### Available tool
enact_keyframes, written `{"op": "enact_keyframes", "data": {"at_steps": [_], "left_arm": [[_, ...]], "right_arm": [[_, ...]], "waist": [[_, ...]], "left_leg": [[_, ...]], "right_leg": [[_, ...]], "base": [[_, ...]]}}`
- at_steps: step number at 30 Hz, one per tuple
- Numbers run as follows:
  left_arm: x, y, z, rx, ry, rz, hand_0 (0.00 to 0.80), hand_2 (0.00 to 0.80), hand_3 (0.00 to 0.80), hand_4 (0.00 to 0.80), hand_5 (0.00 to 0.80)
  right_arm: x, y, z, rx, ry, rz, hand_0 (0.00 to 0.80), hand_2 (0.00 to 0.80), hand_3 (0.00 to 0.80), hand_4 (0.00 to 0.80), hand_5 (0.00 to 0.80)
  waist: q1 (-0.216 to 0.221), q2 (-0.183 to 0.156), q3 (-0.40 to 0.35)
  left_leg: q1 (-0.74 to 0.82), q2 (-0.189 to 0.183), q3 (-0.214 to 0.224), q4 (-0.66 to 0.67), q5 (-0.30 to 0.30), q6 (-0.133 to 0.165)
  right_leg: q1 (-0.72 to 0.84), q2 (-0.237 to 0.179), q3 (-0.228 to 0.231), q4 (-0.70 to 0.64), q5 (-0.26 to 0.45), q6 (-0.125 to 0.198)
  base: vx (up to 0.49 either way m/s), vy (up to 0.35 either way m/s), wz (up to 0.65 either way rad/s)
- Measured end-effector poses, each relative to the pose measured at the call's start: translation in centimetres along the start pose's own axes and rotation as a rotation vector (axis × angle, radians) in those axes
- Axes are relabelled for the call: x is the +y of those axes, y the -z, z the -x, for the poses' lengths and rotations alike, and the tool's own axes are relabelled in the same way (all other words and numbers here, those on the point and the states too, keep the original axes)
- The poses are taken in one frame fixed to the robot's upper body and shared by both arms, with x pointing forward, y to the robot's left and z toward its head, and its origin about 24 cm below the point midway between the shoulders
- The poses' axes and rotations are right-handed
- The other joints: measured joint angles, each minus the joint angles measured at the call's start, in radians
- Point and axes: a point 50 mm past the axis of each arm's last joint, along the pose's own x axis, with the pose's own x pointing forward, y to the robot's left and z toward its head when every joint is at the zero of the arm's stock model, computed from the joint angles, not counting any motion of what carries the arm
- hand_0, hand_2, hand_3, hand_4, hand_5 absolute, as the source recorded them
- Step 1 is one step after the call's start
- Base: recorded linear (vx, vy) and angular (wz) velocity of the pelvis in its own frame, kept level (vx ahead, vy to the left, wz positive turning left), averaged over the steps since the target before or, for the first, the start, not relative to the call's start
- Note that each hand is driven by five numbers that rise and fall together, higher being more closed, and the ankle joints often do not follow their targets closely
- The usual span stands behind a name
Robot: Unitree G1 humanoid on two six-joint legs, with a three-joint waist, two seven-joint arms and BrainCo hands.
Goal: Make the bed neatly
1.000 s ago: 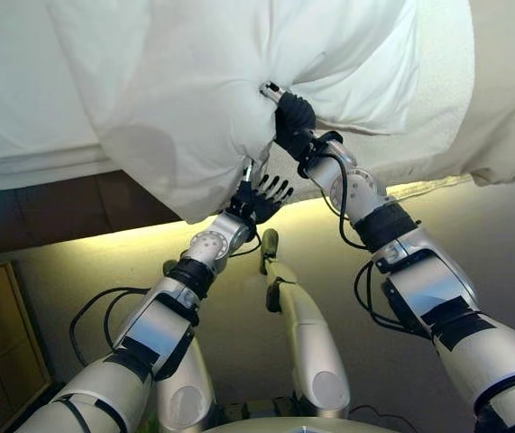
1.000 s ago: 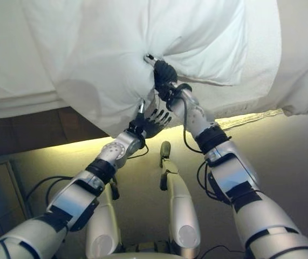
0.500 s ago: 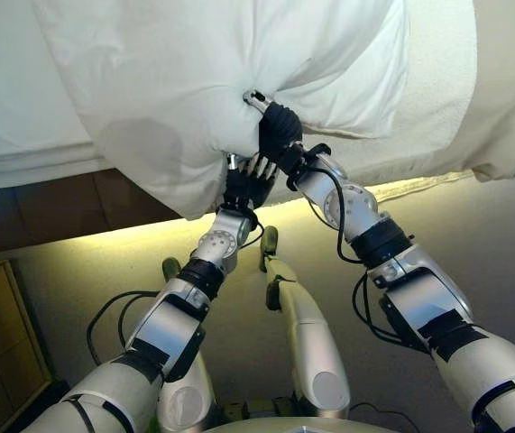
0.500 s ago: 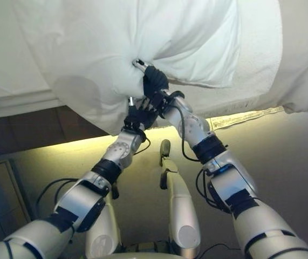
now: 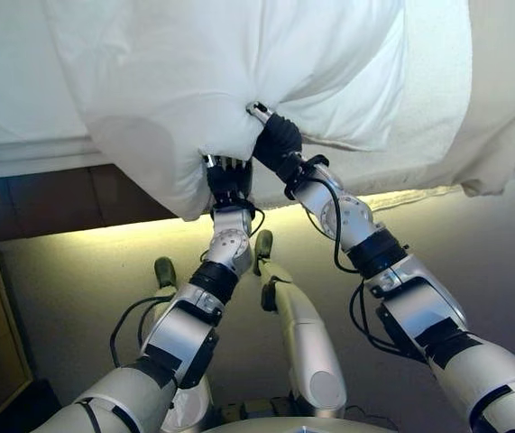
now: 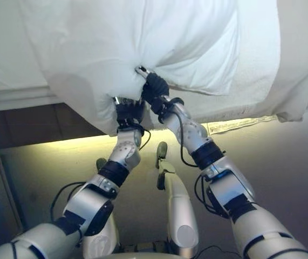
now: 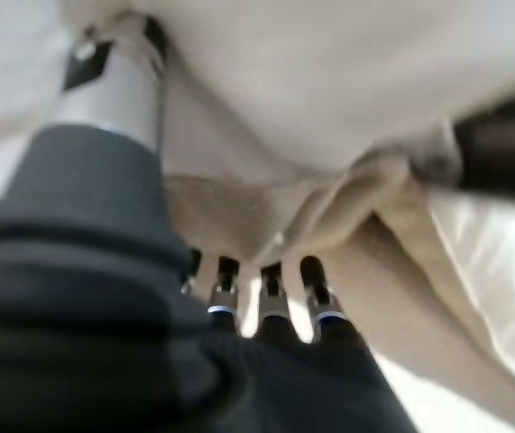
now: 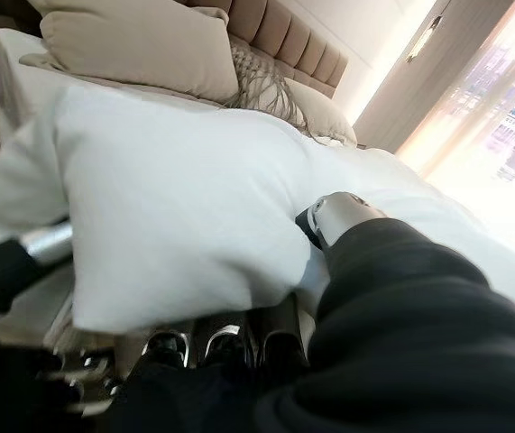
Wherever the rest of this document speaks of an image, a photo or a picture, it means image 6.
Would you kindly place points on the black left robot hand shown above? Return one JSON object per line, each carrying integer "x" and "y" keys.
{"x": 128, "y": 113}

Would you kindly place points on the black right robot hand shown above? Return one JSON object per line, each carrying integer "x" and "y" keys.
{"x": 156, "y": 89}

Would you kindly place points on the white duvet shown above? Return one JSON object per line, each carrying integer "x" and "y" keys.
{"x": 89, "y": 54}

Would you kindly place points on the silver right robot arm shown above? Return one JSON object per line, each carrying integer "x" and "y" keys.
{"x": 237, "y": 194}

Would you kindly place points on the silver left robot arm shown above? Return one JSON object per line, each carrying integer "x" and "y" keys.
{"x": 89, "y": 205}

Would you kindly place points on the white bed sheet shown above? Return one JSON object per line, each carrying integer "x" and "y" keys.
{"x": 8, "y": 54}

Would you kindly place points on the small patterned bedside rug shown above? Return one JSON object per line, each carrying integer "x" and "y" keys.
{"x": 240, "y": 125}

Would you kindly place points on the silver right robot leg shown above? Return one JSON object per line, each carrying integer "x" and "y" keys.
{"x": 182, "y": 210}

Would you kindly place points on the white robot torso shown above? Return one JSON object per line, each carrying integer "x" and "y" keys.
{"x": 145, "y": 255}

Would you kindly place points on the brown upholstered bed frame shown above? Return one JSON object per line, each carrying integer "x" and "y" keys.
{"x": 35, "y": 124}

